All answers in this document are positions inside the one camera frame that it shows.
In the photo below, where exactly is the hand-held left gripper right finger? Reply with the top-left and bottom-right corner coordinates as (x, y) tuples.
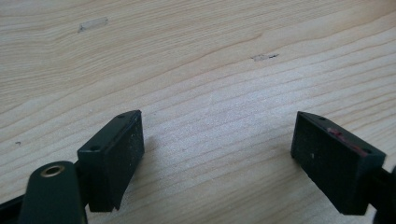
(290, 110), (387, 217)

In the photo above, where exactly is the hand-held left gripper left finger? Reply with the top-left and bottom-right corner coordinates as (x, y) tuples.
(77, 109), (146, 213)

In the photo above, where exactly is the clear tape strip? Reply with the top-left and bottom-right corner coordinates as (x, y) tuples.
(77, 16), (109, 34)

